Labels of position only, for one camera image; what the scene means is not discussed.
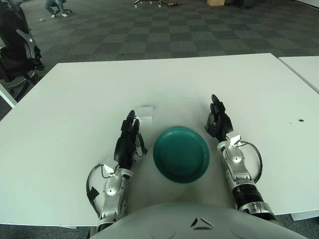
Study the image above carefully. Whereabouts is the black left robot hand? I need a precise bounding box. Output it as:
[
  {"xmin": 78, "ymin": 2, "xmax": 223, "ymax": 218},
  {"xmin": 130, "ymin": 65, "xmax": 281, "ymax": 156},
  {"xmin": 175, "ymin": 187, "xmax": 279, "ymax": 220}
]
[{"xmin": 113, "ymin": 110, "xmax": 148, "ymax": 172}]

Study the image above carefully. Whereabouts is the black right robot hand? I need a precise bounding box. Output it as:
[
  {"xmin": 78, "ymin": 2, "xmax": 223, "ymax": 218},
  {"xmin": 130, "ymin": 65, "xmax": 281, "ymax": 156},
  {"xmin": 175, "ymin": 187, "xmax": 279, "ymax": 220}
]
[{"xmin": 204, "ymin": 94, "xmax": 234, "ymax": 144}]

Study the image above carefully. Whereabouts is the white charger block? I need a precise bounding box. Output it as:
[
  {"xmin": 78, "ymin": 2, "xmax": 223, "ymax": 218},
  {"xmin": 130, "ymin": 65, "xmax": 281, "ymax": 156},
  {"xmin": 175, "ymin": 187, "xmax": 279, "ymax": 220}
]
[{"xmin": 138, "ymin": 106, "xmax": 154, "ymax": 124}]

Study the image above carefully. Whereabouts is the green round plate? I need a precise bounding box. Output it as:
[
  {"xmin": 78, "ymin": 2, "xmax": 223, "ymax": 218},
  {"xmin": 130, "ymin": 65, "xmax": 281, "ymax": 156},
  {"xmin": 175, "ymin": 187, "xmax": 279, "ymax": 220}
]
[{"xmin": 153, "ymin": 126, "xmax": 211, "ymax": 185}]

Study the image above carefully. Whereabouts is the grey robot torso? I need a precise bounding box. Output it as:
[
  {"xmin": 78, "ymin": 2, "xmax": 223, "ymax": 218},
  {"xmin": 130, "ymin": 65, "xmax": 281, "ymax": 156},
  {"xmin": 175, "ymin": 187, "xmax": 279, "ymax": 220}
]
[{"xmin": 88, "ymin": 202, "xmax": 299, "ymax": 239}]

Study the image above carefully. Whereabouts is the white rectangular table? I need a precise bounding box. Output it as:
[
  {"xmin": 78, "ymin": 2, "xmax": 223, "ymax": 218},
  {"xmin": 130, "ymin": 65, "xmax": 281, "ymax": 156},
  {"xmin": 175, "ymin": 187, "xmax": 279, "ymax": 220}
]
[{"xmin": 278, "ymin": 56, "xmax": 319, "ymax": 94}]

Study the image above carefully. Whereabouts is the dark sofa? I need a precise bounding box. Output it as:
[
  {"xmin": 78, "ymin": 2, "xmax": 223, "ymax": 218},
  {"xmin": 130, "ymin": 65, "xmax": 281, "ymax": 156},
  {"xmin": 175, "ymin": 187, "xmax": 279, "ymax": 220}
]
[{"xmin": 225, "ymin": 0, "xmax": 266, "ymax": 8}]

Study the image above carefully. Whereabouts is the red clutter on floor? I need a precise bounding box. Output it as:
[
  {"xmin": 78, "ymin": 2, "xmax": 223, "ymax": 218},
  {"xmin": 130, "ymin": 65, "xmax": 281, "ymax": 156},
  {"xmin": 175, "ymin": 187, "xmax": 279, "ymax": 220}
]
[{"xmin": 158, "ymin": 0, "xmax": 180, "ymax": 7}]

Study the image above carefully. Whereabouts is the white desk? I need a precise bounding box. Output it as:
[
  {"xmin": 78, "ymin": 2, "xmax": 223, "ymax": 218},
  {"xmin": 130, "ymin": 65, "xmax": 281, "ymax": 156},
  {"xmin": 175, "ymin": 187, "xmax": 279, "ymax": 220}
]
[{"xmin": 0, "ymin": 82, "xmax": 19, "ymax": 109}]

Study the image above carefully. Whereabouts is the black office chair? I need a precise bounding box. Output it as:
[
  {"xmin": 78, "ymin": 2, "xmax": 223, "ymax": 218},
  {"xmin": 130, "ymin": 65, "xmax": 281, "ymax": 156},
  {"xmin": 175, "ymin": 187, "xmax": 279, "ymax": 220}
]
[{"xmin": 0, "ymin": 0, "xmax": 45, "ymax": 102}]

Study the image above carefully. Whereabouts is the seated person in jeans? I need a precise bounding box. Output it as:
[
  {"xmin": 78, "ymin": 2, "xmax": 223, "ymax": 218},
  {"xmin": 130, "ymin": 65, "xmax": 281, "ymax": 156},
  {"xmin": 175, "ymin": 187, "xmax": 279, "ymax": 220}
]
[{"xmin": 44, "ymin": 0, "xmax": 69, "ymax": 18}]

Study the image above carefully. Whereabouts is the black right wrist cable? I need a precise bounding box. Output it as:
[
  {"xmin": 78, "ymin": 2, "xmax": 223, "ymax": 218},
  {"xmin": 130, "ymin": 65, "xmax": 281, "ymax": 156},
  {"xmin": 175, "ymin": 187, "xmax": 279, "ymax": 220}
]
[{"xmin": 240, "ymin": 141, "xmax": 264, "ymax": 183}]

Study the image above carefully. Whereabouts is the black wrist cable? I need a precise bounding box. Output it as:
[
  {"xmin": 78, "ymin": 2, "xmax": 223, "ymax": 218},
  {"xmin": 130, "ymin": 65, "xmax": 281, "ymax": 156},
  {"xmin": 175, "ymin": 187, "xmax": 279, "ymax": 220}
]
[
  {"xmin": 240, "ymin": 141, "xmax": 264, "ymax": 183},
  {"xmin": 86, "ymin": 163, "xmax": 118, "ymax": 217}
]

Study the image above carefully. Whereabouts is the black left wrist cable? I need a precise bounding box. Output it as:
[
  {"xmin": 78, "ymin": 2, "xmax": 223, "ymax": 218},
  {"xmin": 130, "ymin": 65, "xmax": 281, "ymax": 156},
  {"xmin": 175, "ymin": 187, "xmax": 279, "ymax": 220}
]
[{"xmin": 86, "ymin": 163, "xmax": 118, "ymax": 217}]

